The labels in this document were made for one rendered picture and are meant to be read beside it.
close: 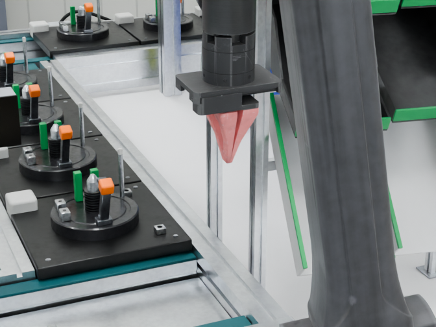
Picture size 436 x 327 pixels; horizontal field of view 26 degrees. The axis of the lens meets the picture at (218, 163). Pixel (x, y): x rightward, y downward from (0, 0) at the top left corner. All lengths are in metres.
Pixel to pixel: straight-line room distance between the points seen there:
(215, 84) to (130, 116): 1.30
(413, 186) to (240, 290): 0.31
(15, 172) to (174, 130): 0.58
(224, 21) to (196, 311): 0.53
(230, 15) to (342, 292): 0.44
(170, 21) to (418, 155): 1.07
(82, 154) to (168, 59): 0.72
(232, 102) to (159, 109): 1.34
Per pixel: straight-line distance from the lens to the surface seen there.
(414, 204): 1.43
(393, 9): 1.24
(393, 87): 1.38
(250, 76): 1.01
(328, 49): 0.55
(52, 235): 1.49
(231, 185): 1.91
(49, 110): 1.97
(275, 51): 1.32
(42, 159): 1.72
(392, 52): 1.44
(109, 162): 1.75
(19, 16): 5.33
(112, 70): 2.47
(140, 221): 1.52
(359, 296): 0.62
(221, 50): 0.99
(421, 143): 1.47
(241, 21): 0.99
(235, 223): 1.75
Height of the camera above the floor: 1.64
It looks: 23 degrees down
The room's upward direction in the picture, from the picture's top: straight up
